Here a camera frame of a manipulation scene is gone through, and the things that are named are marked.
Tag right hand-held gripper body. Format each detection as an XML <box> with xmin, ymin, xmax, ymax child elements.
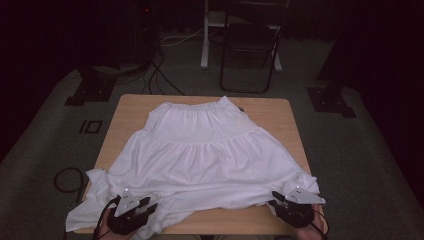
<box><xmin>277</xmin><ymin>186</ymin><xmax>327</xmax><ymax>230</ymax></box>

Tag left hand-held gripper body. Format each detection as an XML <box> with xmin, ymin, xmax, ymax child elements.
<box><xmin>106</xmin><ymin>187</ymin><xmax>145</xmax><ymax>236</ymax></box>

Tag white skirt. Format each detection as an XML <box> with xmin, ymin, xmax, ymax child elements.
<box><xmin>65</xmin><ymin>95</ymin><xmax>321</xmax><ymax>240</ymax></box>

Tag person's left hand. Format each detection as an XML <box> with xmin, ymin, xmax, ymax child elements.
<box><xmin>96</xmin><ymin>216</ymin><xmax>135</xmax><ymax>240</ymax></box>

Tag black stand base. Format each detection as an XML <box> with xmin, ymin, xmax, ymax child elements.
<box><xmin>64</xmin><ymin>64</ymin><xmax>118</xmax><ymax>107</ymax></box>
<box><xmin>306</xmin><ymin>66</ymin><xmax>357</xmax><ymax>119</ymax></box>

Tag black folding chair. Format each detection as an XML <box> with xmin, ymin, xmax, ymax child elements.
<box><xmin>219</xmin><ymin>0</ymin><xmax>292</xmax><ymax>95</ymax></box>

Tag dark equipment rack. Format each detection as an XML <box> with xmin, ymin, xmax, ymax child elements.
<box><xmin>109</xmin><ymin>0</ymin><xmax>160</xmax><ymax>69</ymax></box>

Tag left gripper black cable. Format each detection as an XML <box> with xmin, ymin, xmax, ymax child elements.
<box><xmin>92</xmin><ymin>195</ymin><xmax>122</xmax><ymax>240</ymax></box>

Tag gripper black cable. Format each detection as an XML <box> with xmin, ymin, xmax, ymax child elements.
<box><xmin>299</xmin><ymin>209</ymin><xmax>330</xmax><ymax>240</ymax></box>
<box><xmin>92</xmin><ymin>195</ymin><xmax>122</xmax><ymax>240</ymax></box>

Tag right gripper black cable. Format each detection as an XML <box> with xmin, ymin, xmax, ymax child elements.
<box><xmin>299</xmin><ymin>209</ymin><xmax>330</xmax><ymax>240</ymax></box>

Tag black looped cable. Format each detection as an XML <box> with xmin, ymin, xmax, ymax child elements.
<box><xmin>53</xmin><ymin>166</ymin><xmax>87</xmax><ymax>204</ymax></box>

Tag black floor cables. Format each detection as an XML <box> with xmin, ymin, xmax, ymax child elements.
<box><xmin>141</xmin><ymin>49</ymin><xmax>186</xmax><ymax>97</ymax></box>

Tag white desk frame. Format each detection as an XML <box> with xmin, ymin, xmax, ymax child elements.
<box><xmin>200</xmin><ymin>0</ymin><xmax>284</xmax><ymax>73</ymax></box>

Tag white floor cable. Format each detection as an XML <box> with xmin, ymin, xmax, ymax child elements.
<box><xmin>159</xmin><ymin>26</ymin><xmax>206</xmax><ymax>47</ymax></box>

